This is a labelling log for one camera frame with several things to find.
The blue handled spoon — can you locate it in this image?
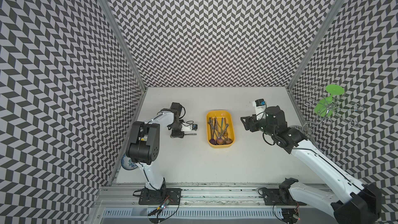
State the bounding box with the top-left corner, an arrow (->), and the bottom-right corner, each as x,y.
216,124 -> 229,145

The aluminium corner post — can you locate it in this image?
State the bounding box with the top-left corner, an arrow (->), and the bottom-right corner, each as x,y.
97,0 -> 147,91
287,0 -> 345,92

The silver long handled spoon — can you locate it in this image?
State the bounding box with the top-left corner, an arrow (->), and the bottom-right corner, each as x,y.
214,117 -> 223,138

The dark purple spoon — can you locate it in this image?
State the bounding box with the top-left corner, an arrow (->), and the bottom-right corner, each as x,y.
209,118 -> 216,145

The aluminium corner post right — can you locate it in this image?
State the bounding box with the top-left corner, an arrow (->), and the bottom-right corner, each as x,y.
287,0 -> 345,92

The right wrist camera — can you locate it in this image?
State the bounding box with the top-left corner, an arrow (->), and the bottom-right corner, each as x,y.
253,99 -> 267,120

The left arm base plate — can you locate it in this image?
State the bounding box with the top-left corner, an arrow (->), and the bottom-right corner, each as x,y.
138,188 -> 182,205

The aluminium corner post left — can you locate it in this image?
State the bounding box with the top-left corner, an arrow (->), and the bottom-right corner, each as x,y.
97,0 -> 147,91

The yellow plastic storage box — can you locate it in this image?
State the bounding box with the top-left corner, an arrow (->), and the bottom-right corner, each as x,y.
206,110 -> 235,148

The blue patterned bowl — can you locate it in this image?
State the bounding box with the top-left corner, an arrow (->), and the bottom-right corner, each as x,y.
121,155 -> 138,171

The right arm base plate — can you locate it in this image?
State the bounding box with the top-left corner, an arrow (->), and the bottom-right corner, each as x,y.
258,188 -> 307,206

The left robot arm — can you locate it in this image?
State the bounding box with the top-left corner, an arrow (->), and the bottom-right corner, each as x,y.
125,102 -> 184,190

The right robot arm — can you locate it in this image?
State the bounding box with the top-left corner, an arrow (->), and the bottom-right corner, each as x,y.
240,102 -> 382,224

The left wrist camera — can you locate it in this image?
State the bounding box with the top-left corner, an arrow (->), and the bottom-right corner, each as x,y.
181,122 -> 198,132

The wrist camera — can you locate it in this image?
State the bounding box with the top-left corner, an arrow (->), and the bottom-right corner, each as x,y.
253,99 -> 267,120
181,122 -> 198,132

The aluminium front rail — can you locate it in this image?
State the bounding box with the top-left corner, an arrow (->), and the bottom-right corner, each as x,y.
93,183 -> 355,209

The black handled spoon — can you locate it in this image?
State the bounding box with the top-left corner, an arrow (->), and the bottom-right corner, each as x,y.
208,117 -> 214,134

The rose gold long spoon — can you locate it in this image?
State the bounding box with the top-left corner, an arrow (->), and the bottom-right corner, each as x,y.
224,118 -> 233,145

